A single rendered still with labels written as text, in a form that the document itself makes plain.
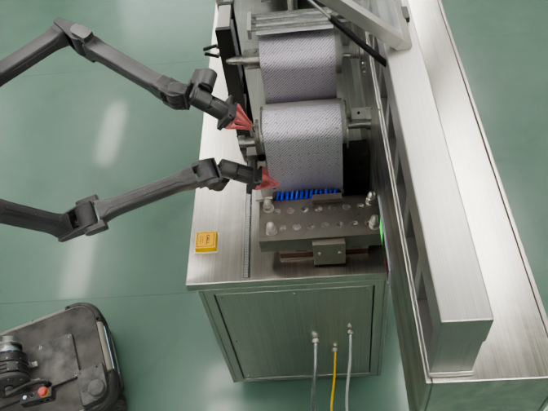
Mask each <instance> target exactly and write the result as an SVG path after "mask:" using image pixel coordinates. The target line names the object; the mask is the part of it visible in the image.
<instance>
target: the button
mask: <svg viewBox="0 0 548 411"><path fill-rule="evenodd" d="M217 237H218V234H217V232H216V231H212V232H197V234H196V243H195V251H196V252H210V251H216V249H217Z"/></svg>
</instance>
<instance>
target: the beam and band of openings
mask: <svg viewBox="0 0 548 411"><path fill-rule="evenodd" d="M401 2H402V7H401V10H402V13H403V17H404V18H405V19H406V22H407V25H408V29H409V34H410V37H411V41H412V44H413V46H412V47H411V48H410V49H408V50H400V51H397V50H396V49H395V48H392V47H391V46H389V45H387V44H386V43H385V42H383V41H381V40H379V39H378V38H376V37H375V36H373V35H372V34H370V33H368V32H366V33H367V37H368V42H369V46H371V47H372V48H373V49H374V50H375V51H376V52H377V53H378V54H379V55H381V56H382V57H383V58H384V59H386V67H383V66H382V65H381V64H380V63H379V62H377V61H376V59H374V58H373V57H372V56H371V60H372V65H373V73H374V78H375V82H376V87H377V93H378V101H379V106H380V110H381V115H382V124H383V129H384V133H385V138H386V143H387V151H388V156H389V161H390V166H391V174H392V179H393V184H394V189H395V193H396V202H397V206H398V211H399V216H400V225H401V229H402V234H403V239H404V247H405V252H406V257H407V262H408V266H409V275H410V280H411V285H412V289H413V298H414V302H415V307H416V313H417V317H418V325H419V330H420V335H421V340H422V349H423V353H424V358H425V362H426V371H427V376H428V377H430V378H431V377H449V376H467V375H473V373H474V370H473V367H474V364H475V361H476V358H477V356H478V354H479V351H480V348H481V346H482V343H483V342H485V341H486V339H487V337H488V334H489V331H490V329H491V327H492V324H493V321H494V316H493V311H492V308H491V305H490V302H489V298H488V293H487V290H486V287H485V283H484V278H483V275H482V272H481V268H480V263H479V260H478V257H477V253H476V250H475V245H474V242H473V238H472V235H471V230H470V227H469V223H468V220H467V217H466V211H465V208H464V205H463V202H462V197H461V193H460V190H459V187H458V184H457V178H456V175H455V172H454V168H453V163H452V160H451V157H450V154H449V149H448V145H447V142H446V138H445V136H444V130H443V127H442V124H441V120H440V115H439V112H438V108H437V106H436V102H435V97H434V94H433V90H432V88H431V82H430V78H429V76H428V72H427V69H426V64H425V60H424V58H423V54H422V49H421V46H420V42H419V39H418V34H417V30H416V28H415V24H414V21H413V16H412V12H411V9H410V6H409V0H401Z"/></svg>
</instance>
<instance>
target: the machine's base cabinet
mask: <svg viewBox="0 0 548 411"><path fill-rule="evenodd" d="M389 289H390V286H389V285H388V283H387V280H375V281H348V282H334V283H320V284H305V285H278V286H264V287H250V288H236V289H209V290H198V293H199V296H200V298H201V301H202V304H203V306H204V308H205V312H206V314H207V316H208V318H209V321H210V324H211V327H212V329H213V331H214V335H215V337H216V339H217V341H218V344H219V347H220V349H221V352H222V353H223V358H224V359H225V362H226V364H227V367H228V370H229V372H230V374H231V376H232V380H233V382H257V381H276V380H294V379H312V373H313V353H314V350H313V344H312V339H314V338H318V339H319V340H320V344H319V345H318V368H317V378H333V377H334V354H333V352H332V348H334V347H336V348H337V349H338V352H337V353H336V376H335V377H336V378H346V377H347V371H348V360H349V335H347V331H348V330H349V329H352V330H353V332H354V334H353V335H352V357H351V376H350V377H364V376H381V375H382V361H383V352H384V342H385V333H386V325H387V308H388V299H389Z"/></svg>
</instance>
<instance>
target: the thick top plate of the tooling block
mask: <svg viewBox="0 0 548 411"><path fill-rule="evenodd" d="M367 195H368V194H367ZM367 195H355V196H343V197H342V201H340V202H329V203H316V204H312V198H308V199H297V200H285V201H274V202H273V203H272V204H273V206H274V210H273V211H272V212H270V213H266V212H264V211H263V201H262V202H259V245H260V249H261V253H262V252H276V251H289V250H313V248H312V241H314V240H327V239H339V238H345V247H353V246H367V245H382V239H381V233H380V228H379V229H377V230H373V229H371V228H370V227H369V221H370V219H371V216H372V215H374V214H376V215H378V202H377V204H376V205H367V204H366V202H365V200H366V197H367ZM268 222H273V223H274V224H275V226H276V229H277V234H276V235H275V236H268V235H267V234H266V226H267V223H268Z"/></svg>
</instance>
